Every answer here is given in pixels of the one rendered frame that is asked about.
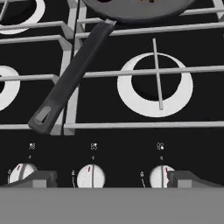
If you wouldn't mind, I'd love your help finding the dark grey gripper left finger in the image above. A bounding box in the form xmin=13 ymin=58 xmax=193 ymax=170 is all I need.
xmin=2 ymin=170 xmax=59 ymax=188

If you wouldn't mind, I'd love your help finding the black gas hob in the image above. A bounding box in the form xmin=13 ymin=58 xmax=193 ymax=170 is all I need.
xmin=0 ymin=0 xmax=224 ymax=188

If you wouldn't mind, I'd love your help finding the white hob knob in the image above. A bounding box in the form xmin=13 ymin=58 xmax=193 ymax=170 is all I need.
xmin=8 ymin=163 xmax=39 ymax=185
xmin=76 ymin=164 xmax=107 ymax=188
xmin=149 ymin=164 xmax=176 ymax=188

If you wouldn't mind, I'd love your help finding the black frying pan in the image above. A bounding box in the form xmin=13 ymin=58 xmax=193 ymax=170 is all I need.
xmin=27 ymin=0 xmax=197 ymax=136

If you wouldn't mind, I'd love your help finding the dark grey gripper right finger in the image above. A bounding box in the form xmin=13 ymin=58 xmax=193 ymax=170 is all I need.
xmin=167 ymin=170 xmax=224 ymax=188

